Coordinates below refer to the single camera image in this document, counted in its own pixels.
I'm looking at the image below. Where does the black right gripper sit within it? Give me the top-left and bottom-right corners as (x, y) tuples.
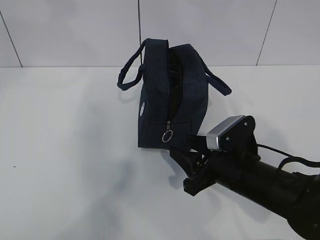
(169, 134), (260, 196)

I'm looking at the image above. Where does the dark navy lunch bag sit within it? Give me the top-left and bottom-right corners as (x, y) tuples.
(117, 38), (232, 151)

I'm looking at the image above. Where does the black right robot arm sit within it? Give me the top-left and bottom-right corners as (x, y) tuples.
(183, 135), (320, 240)

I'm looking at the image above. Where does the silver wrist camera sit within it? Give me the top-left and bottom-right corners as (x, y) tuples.
(206, 115), (256, 153)

